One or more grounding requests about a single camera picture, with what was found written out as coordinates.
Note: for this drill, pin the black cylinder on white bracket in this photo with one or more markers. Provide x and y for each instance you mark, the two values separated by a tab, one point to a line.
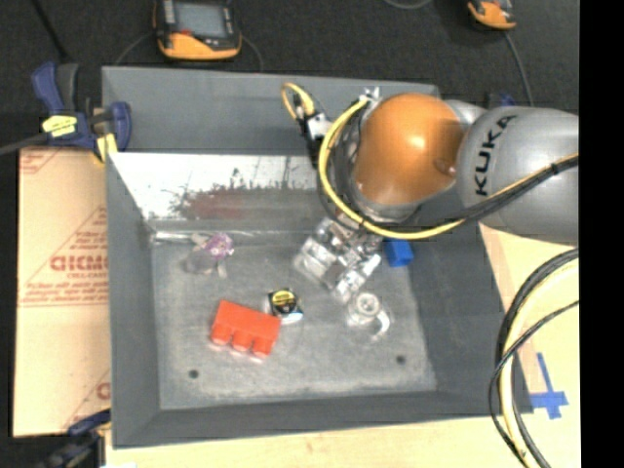
314	127

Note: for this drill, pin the grey metal bin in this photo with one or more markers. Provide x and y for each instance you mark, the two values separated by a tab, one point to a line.
302	359

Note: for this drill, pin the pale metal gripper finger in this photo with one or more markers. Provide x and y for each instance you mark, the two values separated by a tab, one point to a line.
312	260
358	276

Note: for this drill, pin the brown cardboard board, red print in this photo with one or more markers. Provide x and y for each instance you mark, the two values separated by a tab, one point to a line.
58	310

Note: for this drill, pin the purple and clear toy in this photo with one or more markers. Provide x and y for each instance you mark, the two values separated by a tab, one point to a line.
212	251

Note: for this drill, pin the black and yellow tape measure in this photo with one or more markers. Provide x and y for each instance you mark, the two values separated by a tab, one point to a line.
285	302

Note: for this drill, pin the blue block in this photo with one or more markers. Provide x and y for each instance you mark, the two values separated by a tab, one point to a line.
399	253

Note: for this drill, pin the red toy building block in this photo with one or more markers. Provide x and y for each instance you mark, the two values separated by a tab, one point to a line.
244	329

